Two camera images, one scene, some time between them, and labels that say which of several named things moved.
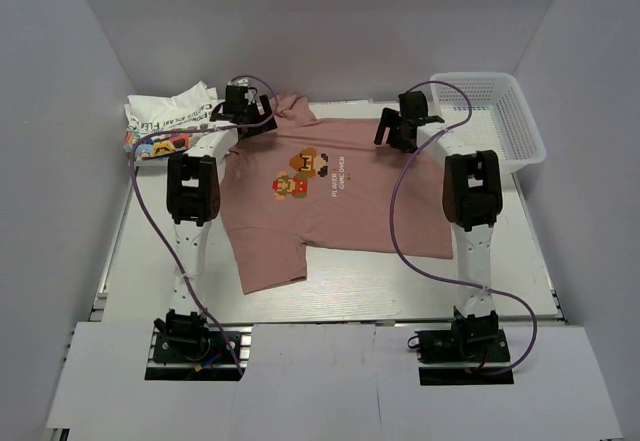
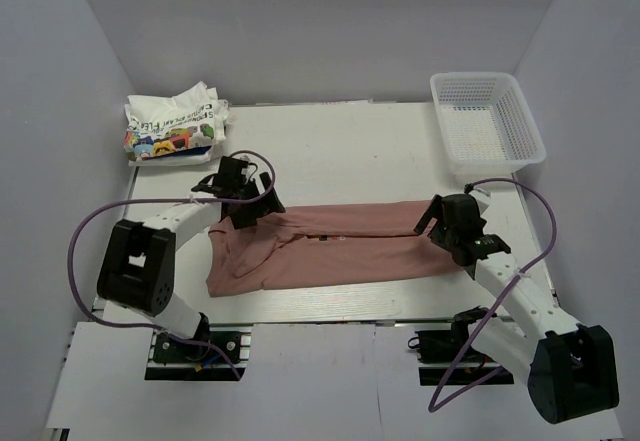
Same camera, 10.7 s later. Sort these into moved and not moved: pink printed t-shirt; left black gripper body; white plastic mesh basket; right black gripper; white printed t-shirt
Moved: pink printed t-shirt; left black gripper body; right black gripper
Not moved: white plastic mesh basket; white printed t-shirt
